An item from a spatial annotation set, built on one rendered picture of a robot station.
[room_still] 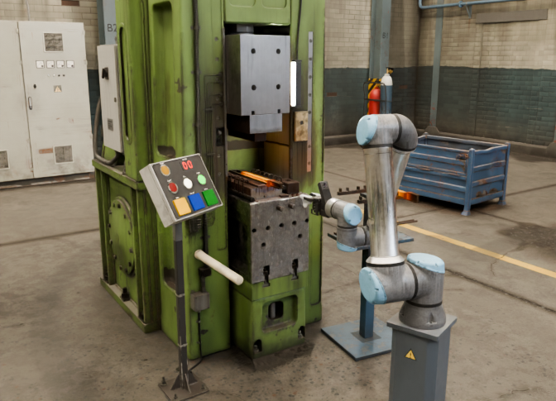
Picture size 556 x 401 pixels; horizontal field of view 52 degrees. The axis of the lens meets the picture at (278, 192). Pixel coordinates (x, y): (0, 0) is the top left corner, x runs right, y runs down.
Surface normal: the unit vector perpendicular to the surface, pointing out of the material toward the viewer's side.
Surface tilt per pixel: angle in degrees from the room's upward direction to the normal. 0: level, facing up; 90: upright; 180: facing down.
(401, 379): 90
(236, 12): 90
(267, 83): 90
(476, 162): 90
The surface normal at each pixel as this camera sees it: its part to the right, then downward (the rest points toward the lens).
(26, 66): 0.54, 0.20
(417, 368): -0.60, 0.18
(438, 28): -0.83, 0.13
